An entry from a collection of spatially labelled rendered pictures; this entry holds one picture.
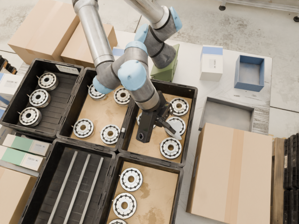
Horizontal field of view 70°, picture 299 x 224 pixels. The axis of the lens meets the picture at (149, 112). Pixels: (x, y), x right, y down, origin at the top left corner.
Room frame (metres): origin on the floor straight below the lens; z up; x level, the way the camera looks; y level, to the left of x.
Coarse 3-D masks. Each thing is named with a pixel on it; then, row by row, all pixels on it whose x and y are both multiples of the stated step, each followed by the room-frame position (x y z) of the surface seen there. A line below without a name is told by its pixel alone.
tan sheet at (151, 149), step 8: (168, 96) 0.53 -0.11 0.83; (176, 96) 0.52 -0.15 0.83; (136, 120) 0.41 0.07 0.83; (184, 120) 0.38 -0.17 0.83; (136, 128) 0.37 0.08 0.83; (160, 128) 0.35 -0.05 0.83; (152, 136) 0.32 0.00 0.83; (160, 136) 0.31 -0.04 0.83; (168, 136) 0.31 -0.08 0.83; (184, 136) 0.30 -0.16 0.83; (136, 144) 0.29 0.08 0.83; (144, 144) 0.28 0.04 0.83; (152, 144) 0.28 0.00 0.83; (136, 152) 0.25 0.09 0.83; (144, 152) 0.24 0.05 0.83; (152, 152) 0.24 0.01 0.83; (176, 160) 0.19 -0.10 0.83
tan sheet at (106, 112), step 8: (88, 96) 0.58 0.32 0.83; (112, 96) 0.57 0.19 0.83; (88, 104) 0.54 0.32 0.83; (96, 104) 0.53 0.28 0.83; (104, 104) 0.52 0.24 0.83; (112, 104) 0.52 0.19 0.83; (88, 112) 0.49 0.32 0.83; (96, 112) 0.48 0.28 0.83; (104, 112) 0.48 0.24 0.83; (112, 112) 0.47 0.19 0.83; (120, 112) 0.47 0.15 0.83; (96, 120) 0.44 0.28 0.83; (104, 120) 0.43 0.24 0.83; (112, 120) 0.43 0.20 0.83; (120, 120) 0.42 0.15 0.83; (96, 128) 0.39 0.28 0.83; (120, 128) 0.38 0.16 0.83; (72, 136) 0.36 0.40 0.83; (96, 136) 0.35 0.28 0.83; (104, 144) 0.30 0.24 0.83
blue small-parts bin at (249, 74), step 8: (240, 56) 0.79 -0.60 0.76; (248, 56) 0.77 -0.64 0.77; (240, 64) 0.76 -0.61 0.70; (248, 64) 0.76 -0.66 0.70; (256, 64) 0.75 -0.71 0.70; (264, 64) 0.70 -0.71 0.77; (240, 72) 0.71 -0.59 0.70; (248, 72) 0.70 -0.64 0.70; (256, 72) 0.69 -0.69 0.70; (264, 72) 0.65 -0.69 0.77; (240, 80) 0.65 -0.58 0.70; (248, 80) 0.64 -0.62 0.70; (256, 80) 0.64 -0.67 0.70; (264, 80) 0.59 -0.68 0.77; (240, 88) 0.59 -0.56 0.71; (248, 88) 0.58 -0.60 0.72; (256, 88) 0.57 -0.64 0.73
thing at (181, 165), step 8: (152, 80) 0.58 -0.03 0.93; (160, 80) 0.57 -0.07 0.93; (192, 88) 0.51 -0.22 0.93; (192, 112) 0.38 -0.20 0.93; (128, 120) 0.38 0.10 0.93; (192, 120) 0.34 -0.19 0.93; (120, 144) 0.27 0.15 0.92; (120, 152) 0.23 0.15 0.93; (128, 152) 0.23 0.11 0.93; (184, 152) 0.20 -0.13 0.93; (160, 160) 0.18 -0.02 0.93; (168, 160) 0.17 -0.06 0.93; (184, 160) 0.16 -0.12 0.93
